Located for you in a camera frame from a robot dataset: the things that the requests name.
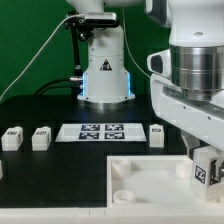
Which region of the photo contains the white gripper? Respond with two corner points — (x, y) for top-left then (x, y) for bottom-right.
(147, 50), (224, 177)

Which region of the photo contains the white square tabletop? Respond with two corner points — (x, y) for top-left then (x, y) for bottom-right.
(107, 156), (224, 210)

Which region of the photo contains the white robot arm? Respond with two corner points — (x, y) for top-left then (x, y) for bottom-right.
(66, 0), (224, 151)

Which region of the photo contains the white marker sheet with tags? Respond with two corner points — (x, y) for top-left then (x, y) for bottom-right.
(56, 123), (146, 142)

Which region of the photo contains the white part at left edge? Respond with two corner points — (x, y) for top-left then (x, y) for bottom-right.
(0, 160), (3, 180)

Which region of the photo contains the black cable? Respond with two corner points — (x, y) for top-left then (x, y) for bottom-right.
(34, 77), (83, 96)

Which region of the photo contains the black camera on stand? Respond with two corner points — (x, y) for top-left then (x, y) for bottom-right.
(65, 13), (121, 104)

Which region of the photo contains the white cable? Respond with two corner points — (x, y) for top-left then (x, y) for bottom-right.
(0, 14), (84, 104)

